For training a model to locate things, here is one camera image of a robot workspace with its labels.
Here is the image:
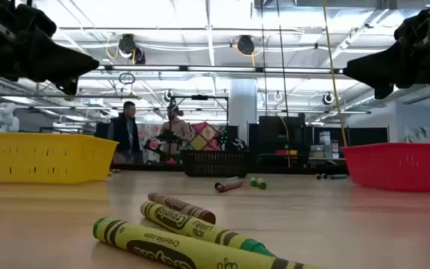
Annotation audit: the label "black partition panel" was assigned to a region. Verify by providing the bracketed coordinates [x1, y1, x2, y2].
[94, 122, 113, 150]
[311, 126, 390, 147]

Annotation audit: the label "person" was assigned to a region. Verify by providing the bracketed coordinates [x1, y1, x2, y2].
[106, 100, 142, 164]
[160, 104, 193, 164]

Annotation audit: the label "stacked storage boxes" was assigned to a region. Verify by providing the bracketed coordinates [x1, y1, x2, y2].
[309, 130, 340, 159]

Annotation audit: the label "red plastic basket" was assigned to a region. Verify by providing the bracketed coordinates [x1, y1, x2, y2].
[340, 142, 430, 194]

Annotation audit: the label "yellow plastic basket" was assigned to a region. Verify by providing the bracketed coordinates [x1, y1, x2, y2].
[0, 131, 119, 185]

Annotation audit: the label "floral patterned cloth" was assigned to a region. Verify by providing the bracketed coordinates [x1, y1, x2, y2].
[137, 123, 163, 164]

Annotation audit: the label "black cabinet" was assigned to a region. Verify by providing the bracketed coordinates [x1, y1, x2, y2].
[258, 114, 308, 168]

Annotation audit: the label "white column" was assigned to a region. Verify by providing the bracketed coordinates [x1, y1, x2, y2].
[229, 78, 258, 145]

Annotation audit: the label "ceiling light bar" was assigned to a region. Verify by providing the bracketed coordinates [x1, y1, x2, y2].
[97, 64, 345, 74]

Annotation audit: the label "colourful patchwork quilt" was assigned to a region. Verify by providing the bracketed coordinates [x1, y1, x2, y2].
[188, 121, 228, 152]

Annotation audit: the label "black plastic basket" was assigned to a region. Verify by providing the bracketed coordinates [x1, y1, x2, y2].
[180, 149, 252, 179]

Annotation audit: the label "yellow cable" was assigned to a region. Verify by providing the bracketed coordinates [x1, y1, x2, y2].
[322, 0, 349, 147]

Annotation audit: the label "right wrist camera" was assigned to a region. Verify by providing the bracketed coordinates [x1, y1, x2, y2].
[393, 9, 430, 41]

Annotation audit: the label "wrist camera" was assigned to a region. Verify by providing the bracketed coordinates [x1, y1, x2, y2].
[393, 9, 430, 41]
[15, 2, 57, 38]

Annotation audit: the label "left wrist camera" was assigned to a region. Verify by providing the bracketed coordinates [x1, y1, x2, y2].
[15, 2, 57, 38]

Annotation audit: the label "thin black hanging cable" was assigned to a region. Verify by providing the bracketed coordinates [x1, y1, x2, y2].
[260, 0, 269, 117]

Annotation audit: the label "black metal frame stand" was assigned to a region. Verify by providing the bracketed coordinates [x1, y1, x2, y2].
[168, 94, 230, 162]

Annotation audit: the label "black aluminium table frame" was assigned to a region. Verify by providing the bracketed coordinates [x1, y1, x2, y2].
[108, 163, 345, 175]

